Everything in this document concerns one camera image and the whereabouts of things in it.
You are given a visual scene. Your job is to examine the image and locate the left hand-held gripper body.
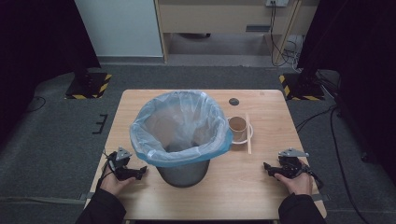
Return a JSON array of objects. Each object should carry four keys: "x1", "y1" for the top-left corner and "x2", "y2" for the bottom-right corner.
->
[{"x1": 106, "y1": 147, "x2": 138, "y2": 182}]

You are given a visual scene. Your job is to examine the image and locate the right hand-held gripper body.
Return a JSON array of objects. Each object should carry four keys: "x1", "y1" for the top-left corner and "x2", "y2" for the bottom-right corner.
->
[{"x1": 274, "y1": 147, "x2": 313, "y2": 180}]

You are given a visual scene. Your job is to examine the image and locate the person's right hand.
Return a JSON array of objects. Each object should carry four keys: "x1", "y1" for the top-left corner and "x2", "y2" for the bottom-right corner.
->
[{"x1": 274, "y1": 159, "x2": 314, "y2": 197}]

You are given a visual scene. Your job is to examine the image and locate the person's left hand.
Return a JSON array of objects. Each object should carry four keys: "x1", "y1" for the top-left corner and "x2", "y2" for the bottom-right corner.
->
[{"x1": 99, "y1": 166, "x2": 136, "y2": 198}]

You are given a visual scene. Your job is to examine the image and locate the wooden chopstick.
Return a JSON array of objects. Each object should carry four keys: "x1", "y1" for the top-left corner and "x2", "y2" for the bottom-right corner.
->
[
  {"x1": 247, "y1": 113, "x2": 253, "y2": 155},
  {"x1": 245, "y1": 113, "x2": 251, "y2": 155}
]

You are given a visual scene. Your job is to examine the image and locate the blue plastic bin bag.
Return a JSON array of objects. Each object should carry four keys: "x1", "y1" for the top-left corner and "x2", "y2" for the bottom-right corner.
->
[{"x1": 129, "y1": 90, "x2": 234, "y2": 168}]

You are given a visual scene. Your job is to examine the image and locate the white plate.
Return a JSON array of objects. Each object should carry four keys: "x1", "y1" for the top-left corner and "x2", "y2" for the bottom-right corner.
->
[{"x1": 226, "y1": 117, "x2": 254, "y2": 146}]

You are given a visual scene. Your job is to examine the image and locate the brown paper cup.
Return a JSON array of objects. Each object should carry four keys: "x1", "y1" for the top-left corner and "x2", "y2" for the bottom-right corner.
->
[{"x1": 228, "y1": 116, "x2": 248, "y2": 143}]

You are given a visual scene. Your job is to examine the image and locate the black striped stand base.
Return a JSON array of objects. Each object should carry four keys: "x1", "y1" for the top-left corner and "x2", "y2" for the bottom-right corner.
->
[
  {"x1": 64, "y1": 71, "x2": 113, "y2": 101},
  {"x1": 277, "y1": 72, "x2": 326, "y2": 102}
]

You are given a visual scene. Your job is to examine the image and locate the black curtain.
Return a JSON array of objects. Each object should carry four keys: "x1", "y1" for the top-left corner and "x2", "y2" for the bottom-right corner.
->
[
  {"x1": 0, "y1": 0, "x2": 102, "y2": 150},
  {"x1": 296, "y1": 0, "x2": 396, "y2": 185}
]

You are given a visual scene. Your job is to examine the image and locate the light wooden desk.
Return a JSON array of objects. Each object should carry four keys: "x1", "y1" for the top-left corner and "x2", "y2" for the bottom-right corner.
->
[{"x1": 154, "y1": 0, "x2": 321, "y2": 64}]

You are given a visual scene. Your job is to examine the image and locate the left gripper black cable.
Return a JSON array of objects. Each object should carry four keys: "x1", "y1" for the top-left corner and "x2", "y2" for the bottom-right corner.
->
[{"x1": 95, "y1": 150, "x2": 117, "y2": 191}]

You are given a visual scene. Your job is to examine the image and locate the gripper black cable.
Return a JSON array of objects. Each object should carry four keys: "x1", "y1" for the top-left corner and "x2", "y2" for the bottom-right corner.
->
[
  {"x1": 302, "y1": 165, "x2": 325, "y2": 191},
  {"x1": 95, "y1": 150, "x2": 117, "y2": 191}
]

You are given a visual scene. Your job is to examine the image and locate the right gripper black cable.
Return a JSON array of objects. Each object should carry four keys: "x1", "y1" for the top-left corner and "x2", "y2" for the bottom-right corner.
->
[{"x1": 302, "y1": 165, "x2": 325, "y2": 191}]

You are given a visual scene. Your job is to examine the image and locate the long black floor cable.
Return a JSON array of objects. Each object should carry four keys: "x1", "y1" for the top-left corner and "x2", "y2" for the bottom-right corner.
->
[{"x1": 294, "y1": 104, "x2": 373, "y2": 224}]

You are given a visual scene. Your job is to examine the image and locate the hanging black cables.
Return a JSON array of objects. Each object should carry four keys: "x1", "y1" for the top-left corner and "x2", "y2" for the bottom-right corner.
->
[{"x1": 268, "y1": 1, "x2": 304, "y2": 68}]

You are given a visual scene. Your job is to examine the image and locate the wall power outlet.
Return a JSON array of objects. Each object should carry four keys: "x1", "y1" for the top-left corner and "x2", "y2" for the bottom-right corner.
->
[{"x1": 264, "y1": 0, "x2": 290, "y2": 8}]

